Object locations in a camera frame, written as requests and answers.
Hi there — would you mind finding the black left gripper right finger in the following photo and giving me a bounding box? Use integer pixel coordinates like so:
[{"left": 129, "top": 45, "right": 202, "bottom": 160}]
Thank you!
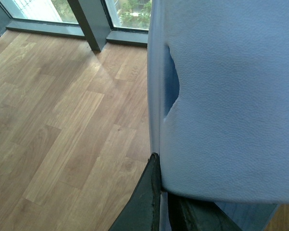
[{"left": 168, "top": 193, "right": 238, "bottom": 231}]

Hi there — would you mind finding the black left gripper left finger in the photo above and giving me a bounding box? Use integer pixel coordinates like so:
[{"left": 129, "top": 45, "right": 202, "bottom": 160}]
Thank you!
[{"left": 109, "top": 153, "right": 161, "bottom": 231}]

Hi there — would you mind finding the dark grey window frame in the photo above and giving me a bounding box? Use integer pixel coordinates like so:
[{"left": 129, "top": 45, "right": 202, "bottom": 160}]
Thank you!
[{"left": 0, "top": 0, "right": 152, "bottom": 51}]

